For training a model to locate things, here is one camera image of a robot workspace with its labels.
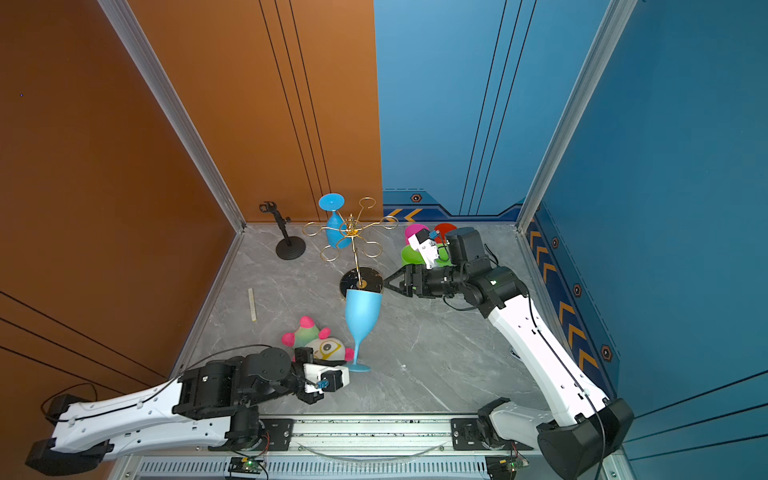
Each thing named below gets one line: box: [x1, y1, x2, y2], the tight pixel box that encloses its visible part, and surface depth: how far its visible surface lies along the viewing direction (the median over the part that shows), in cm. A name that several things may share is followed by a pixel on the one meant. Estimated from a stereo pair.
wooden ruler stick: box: [248, 288, 257, 322], surface depth 98 cm
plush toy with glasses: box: [281, 316, 354, 363], surface depth 86 cm
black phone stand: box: [259, 201, 307, 261], surface depth 114 cm
